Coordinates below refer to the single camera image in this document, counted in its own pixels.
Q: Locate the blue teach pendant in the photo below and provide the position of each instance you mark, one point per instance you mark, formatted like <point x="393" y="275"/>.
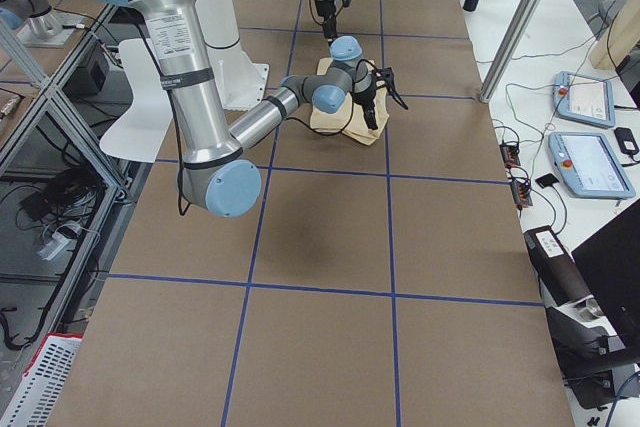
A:
<point x="588" y="167"/>
<point x="584" y="99"/>

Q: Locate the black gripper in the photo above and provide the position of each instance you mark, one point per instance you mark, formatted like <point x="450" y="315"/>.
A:
<point x="364" y="95"/>
<point x="324" y="9"/>

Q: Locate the aluminium frame post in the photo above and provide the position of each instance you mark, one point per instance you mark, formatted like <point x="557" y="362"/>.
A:
<point x="510" y="41"/>

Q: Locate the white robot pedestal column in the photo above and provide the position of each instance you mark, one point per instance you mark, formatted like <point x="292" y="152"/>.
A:
<point x="240" y="82"/>

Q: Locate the near blue teach pendant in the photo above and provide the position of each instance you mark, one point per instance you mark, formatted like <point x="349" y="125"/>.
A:
<point x="588" y="167"/>

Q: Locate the far blue teach pendant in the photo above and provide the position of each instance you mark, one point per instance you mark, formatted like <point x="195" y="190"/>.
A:
<point x="584" y="99"/>

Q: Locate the white perforated basket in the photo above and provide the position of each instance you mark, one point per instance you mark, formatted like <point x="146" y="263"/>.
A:
<point x="43" y="381"/>

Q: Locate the cream long-sleeve printed shirt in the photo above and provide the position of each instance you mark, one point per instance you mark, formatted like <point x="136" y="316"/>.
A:
<point x="349" y="119"/>

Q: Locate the white power strip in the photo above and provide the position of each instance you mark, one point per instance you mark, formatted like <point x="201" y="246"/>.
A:
<point x="58" y="242"/>

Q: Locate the white plastic chair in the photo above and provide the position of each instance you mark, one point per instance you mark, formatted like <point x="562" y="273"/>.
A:
<point x="139" y="132"/>

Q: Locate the black monitor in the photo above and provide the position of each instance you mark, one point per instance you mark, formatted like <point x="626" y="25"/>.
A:
<point x="608" y="261"/>

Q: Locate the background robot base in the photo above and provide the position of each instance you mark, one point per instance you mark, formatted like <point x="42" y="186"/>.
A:
<point x="39" y="24"/>

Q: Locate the black power adapter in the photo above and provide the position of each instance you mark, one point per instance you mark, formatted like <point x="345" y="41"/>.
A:
<point x="626" y="141"/>

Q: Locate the orange terminal board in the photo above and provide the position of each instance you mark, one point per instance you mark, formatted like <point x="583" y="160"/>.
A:
<point x="521" y="193"/>
<point x="510" y="155"/>

